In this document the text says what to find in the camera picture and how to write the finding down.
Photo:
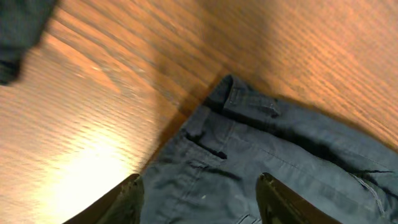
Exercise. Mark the dark blue shorts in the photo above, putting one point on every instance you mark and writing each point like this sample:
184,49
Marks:
207,172

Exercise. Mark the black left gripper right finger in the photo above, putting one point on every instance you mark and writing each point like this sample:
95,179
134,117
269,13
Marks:
279,204

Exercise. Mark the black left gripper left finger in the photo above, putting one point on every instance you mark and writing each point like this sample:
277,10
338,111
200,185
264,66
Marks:
121,205

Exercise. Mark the folded black cloth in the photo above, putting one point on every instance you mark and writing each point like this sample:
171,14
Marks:
22,24

